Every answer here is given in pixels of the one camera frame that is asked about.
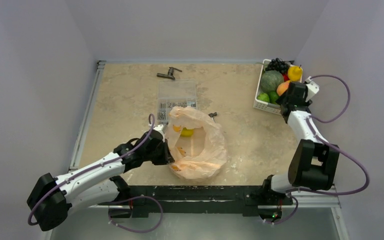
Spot fake peach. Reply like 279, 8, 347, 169
276, 80, 291, 96

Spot green orange fake mango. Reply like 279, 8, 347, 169
267, 91, 280, 105

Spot yellow fake fruit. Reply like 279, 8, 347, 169
287, 65, 303, 82

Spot green fake lime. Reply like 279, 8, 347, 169
180, 127, 194, 138

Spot black fake grapes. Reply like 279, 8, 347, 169
265, 58, 290, 75

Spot orange plastic bag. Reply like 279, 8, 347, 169
165, 106, 228, 181

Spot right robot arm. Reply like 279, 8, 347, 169
260, 82, 339, 204

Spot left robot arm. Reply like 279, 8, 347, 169
26, 124, 174, 232

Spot red fake apple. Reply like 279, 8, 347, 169
282, 74, 290, 82

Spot green fake melon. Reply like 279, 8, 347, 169
259, 70, 284, 93

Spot green fake pear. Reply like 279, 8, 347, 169
256, 92, 271, 103

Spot white plastic basket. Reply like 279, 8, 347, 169
253, 59, 303, 115

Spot clear plastic screw organizer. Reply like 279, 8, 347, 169
155, 79, 198, 125

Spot small black hammer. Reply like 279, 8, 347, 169
208, 112, 218, 121

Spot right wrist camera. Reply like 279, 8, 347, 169
304, 76, 320, 102

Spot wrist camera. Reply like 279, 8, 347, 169
304, 76, 320, 102
153, 124, 167, 137

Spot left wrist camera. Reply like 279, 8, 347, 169
153, 124, 167, 137

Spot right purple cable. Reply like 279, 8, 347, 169
284, 74, 371, 197

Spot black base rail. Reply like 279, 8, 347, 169
108, 185, 293, 219

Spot black T-handle tool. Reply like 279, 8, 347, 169
156, 67, 182, 81

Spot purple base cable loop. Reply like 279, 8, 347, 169
107, 195, 164, 234

